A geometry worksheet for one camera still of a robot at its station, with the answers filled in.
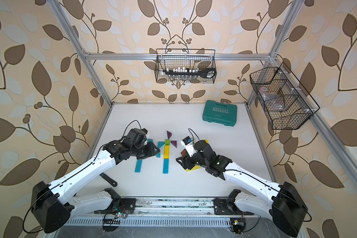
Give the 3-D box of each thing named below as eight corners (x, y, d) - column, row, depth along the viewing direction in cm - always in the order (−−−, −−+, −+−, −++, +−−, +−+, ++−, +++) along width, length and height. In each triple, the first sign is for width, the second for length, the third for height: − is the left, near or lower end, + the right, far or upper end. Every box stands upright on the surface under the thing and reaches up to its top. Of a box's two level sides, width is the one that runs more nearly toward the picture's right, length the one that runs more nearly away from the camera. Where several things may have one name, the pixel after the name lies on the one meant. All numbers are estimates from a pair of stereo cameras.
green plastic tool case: (200, 120, 112) (201, 116, 108) (204, 103, 123) (205, 99, 120) (235, 127, 107) (236, 123, 103) (236, 109, 119) (237, 105, 115)
